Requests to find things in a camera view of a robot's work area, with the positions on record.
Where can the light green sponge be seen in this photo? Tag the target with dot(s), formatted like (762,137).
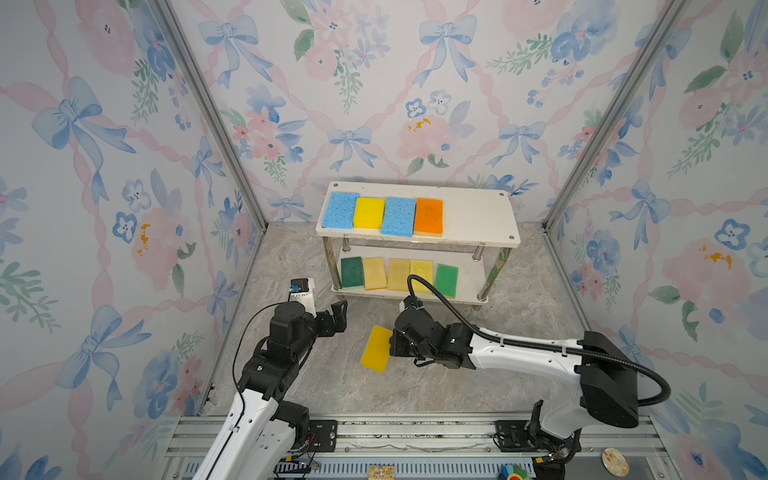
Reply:
(446,280)

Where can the orange sponge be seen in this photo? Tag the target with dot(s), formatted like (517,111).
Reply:
(428,220)

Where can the bright yellow porous sponge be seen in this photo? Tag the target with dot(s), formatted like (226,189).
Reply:
(423,269)

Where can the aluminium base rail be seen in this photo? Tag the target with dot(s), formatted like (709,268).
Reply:
(460,446)

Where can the blue sponge front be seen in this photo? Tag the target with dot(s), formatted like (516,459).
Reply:
(399,217)

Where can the blue sponge back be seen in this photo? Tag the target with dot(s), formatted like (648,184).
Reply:
(340,211)

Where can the blue sponge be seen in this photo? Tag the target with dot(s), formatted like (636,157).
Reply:
(340,211)
(399,217)

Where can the small yellow sponge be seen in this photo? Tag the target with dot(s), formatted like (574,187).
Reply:
(369,213)

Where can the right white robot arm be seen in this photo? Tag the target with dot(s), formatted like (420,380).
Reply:
(604,389)

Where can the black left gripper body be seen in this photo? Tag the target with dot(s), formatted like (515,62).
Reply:
(311,333)

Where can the dark green scouring sponge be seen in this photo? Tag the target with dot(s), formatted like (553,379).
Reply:
(352,272)

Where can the round wooden disc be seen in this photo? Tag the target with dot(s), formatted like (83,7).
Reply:
(615,462)

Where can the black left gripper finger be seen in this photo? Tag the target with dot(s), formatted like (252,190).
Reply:
(339,310)
(333,326)

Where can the white two-tier metal shelf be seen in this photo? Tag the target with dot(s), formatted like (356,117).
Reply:
(479,233)

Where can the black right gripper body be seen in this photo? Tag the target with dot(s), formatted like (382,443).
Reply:
(403,349)

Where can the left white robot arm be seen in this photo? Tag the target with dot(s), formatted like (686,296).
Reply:
(261,427)

